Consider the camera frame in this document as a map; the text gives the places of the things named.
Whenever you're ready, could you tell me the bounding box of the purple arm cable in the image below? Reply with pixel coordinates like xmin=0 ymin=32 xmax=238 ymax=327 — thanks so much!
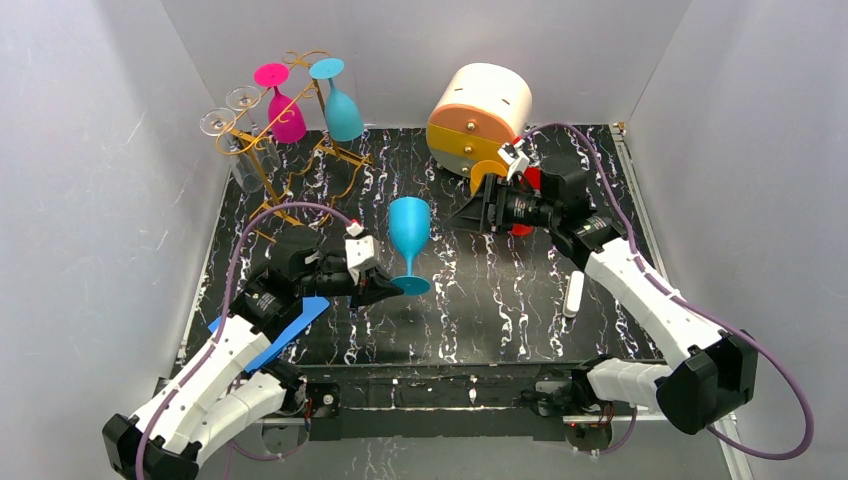
xmin=516 ymin=122 xmax=815 ymax=462
xmin=134 ymin=201 xmax=362 ymax=480

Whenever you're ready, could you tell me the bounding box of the front clear wine glass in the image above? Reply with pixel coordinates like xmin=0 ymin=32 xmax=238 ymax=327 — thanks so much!
xmin=199 ymin=108 xmax=263 ymax=193

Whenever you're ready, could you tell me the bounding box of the magenta plastic wine glass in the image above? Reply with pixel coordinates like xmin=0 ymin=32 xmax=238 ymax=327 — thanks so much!
xmin=254 ymin=63 xmax=307 ymax=144

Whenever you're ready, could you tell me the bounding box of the rear clear wine glass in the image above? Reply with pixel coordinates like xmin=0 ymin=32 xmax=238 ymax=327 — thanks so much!
xmin=226 ymin=86 xmax=282 ymax=174

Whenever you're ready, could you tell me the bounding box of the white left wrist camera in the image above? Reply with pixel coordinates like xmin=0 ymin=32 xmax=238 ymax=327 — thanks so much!
xmin=344 ymin=220 xmax=381 ymax=285

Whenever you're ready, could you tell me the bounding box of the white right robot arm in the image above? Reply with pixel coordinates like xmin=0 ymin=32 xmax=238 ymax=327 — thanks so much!
xmin=448 ymin=170 xmax=759 ymax=435

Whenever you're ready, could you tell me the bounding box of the blue flat card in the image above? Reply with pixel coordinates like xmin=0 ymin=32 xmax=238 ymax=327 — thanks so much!
xmin=244 ymin=297 xmax=330 ymax=374

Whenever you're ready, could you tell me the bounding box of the clear wine glass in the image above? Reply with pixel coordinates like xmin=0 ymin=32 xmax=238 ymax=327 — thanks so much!
xmin=226 ymin=86 xmax=282 ymax=174
xmin=199 ymin=108 xmax=263 ymax=193

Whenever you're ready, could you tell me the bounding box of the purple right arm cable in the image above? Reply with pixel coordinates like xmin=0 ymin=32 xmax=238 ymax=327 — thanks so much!
xmin=516 ymin=122 xmax=815 ymax=462

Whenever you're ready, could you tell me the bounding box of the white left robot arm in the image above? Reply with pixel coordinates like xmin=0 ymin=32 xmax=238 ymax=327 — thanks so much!
xmin=102 ymin=224 xmax=403 ymax=479

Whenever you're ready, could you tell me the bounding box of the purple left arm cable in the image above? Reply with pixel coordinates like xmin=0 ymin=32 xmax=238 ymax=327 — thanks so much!
xmin=134 ymin=201 xmax=362 ymax=480

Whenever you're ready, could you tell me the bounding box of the round pastel drawer cabinet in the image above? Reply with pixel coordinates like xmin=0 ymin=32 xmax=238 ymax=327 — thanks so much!
xmin=426 ymin=62 xmax=532 ymax=177

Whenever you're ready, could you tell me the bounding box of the red plastic wine glass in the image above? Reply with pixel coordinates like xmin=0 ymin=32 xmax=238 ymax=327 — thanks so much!
xmin=510 ymin=167 xmax=541 ymax=237

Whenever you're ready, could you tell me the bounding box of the gold wire glass rack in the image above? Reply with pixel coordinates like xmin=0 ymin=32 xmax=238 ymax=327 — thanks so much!
xmin=212 ymin=50 xmax=373 ymax=219

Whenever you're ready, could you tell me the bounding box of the white oblong remote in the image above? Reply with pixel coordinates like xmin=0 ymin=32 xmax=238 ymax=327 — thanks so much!
xmin=562 ymin=270 xmax=585 ymax=319

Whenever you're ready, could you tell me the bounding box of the teal wine glass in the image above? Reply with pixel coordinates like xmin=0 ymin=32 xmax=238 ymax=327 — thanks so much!
xmin=309 ymin=58 xmax=365 ymax=142
xmin=388 ymin=196 xmax=431 ymax=296

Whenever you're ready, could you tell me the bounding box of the yellow plastic wine glass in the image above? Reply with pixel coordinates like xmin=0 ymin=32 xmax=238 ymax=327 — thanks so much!
xmin=470 ymin=160 xmax=507 ymax=196

